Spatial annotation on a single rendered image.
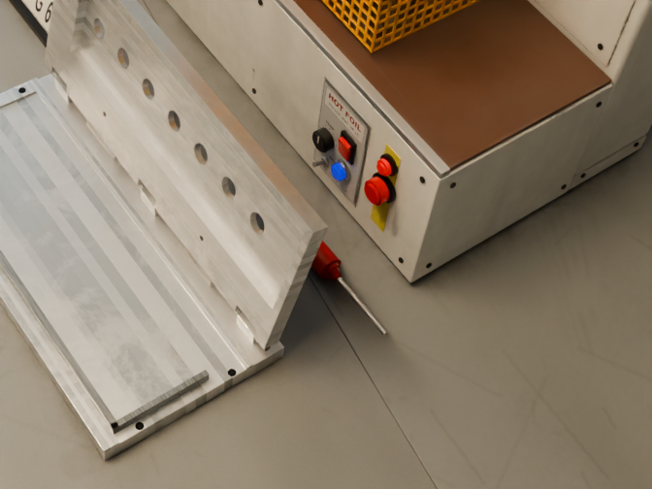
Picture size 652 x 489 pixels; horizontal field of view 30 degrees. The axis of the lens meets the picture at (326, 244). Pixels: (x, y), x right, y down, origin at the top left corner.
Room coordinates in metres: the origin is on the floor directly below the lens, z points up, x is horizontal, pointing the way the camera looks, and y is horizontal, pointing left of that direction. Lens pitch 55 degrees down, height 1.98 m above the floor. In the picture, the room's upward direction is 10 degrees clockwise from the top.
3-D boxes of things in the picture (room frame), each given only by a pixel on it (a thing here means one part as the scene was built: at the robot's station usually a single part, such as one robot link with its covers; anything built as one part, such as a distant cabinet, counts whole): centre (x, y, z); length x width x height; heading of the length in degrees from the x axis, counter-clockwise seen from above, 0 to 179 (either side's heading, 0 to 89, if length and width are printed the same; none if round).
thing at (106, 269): (0.69, 0.25, 0.92); 0.44 x 0.21 x 0.04; 44
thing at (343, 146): (0.80, 0.00, 1.01); 0.02 x 0.01 x 0.03; 44
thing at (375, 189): (0.75, -0.04, 1.01); 0.03 x 0.02 x 0.03; 44
